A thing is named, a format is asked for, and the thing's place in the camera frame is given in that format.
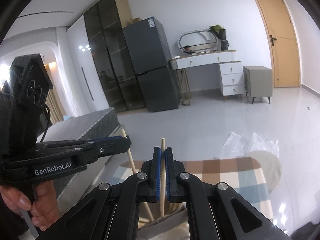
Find person's left hand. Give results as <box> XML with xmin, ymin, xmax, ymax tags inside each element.
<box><xmin>1</xmin><ymin>181</ymin><xmax>60</xmax><ymax>231</ymax></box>

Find beige curtain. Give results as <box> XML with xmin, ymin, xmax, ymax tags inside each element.
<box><xmin>45</xmin><ymin>61</ymin><xmax>66</xmax><ymax>124</ymax></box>

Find plaid checkered tablecloth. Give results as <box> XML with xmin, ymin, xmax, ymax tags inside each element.
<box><xmin>109</xmin><ymin>155</ymin><xmax>275</xmax><ymax>240</ymax></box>

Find white wardrobe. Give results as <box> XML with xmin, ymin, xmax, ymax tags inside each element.
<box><xmin>67</xmin><ymin>16</ymin><xmax>109</xmax><ymax>113</ymax></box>

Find plastic bag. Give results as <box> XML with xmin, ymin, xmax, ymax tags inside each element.
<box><xmin>221</xmin><ymin>132</ymin><xmax>279</xmax><ymax>159</ymax></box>

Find cream round stool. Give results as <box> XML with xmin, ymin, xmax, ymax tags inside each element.
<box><xmin>245</xmin><ymin>150</ymin><xmax>282</xmax><ymax>193</ymax></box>

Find dark grey mattress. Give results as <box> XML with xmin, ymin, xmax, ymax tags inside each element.
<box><xmin>44</xmin><ymin>107</ymin><xmax>121</xmax><ymax>141</ymax></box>

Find dark glass cabinet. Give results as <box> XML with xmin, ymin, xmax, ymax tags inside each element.
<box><xmin>84</xmin><ymin>0</ymin><xmax>145</xmax><ymax>112</ymax></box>

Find white dressing table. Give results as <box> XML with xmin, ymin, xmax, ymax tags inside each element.
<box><xmin>170</xmin><ymin>50</ymin><xmax>244</xmax><ymax>105</ymax></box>

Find dark grey refrigerator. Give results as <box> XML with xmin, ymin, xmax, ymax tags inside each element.
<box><xmin>123</xmin><ymin>17</ymin><xmax>181</xmax><ymax>112</ymax></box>

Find grey nightstand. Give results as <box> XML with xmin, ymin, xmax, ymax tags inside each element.
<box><xmin>243</xmin><ymin>66</ymin><xmax>273</xmax><ymax>104</ymax></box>

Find cardboard box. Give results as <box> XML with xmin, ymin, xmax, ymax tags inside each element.
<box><xmin>132</xmin><ymin>17</ymin><xmax>142</xmax><ymax>23</ymax></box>

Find oval vanity mirror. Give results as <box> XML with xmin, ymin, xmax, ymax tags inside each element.
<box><xmin>177</xmin><ymin>30</ymin><xmax>221</xmax><ymax>54</ymax></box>

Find black bag with plant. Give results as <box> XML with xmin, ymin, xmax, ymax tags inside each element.
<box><xmin>210</xmin><ymin>24</ymin><xmax>229</xmax><ymax>50</ymax></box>

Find wooden door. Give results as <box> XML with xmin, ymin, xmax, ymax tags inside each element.
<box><xmin>255</xmin><ymin>0</ymin><xmax>300</xmax><ymax>88</ymax></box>

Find grey bed frame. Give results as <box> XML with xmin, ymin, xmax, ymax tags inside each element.
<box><xmin>53</xmin><ymin>123</ymin><xmax>131</xmax><ymax>215</ymax></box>

